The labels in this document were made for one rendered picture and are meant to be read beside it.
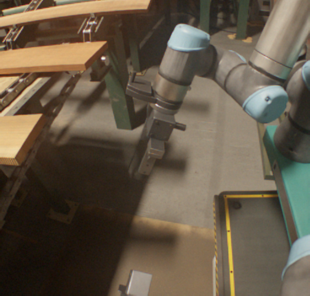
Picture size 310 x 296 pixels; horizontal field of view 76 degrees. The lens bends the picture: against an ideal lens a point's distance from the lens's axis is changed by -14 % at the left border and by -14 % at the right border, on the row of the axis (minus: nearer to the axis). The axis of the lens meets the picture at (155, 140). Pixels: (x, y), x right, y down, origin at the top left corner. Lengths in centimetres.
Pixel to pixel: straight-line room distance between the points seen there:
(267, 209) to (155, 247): 59
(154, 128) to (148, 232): 87
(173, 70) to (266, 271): 75
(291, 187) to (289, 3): 40
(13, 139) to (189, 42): 44
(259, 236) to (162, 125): 65
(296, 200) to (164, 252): 81
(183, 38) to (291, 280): 39
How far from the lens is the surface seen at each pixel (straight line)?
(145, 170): 54
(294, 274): 25
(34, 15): 170
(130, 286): 35
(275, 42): 40
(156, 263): 121
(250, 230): 96
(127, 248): 126
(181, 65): 45
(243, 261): 91
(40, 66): 91
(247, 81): 42
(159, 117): 47
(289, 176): 62
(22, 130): 59
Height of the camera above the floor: 118
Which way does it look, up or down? 45 degrees down
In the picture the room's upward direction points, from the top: 7 degrees counter-clockwise
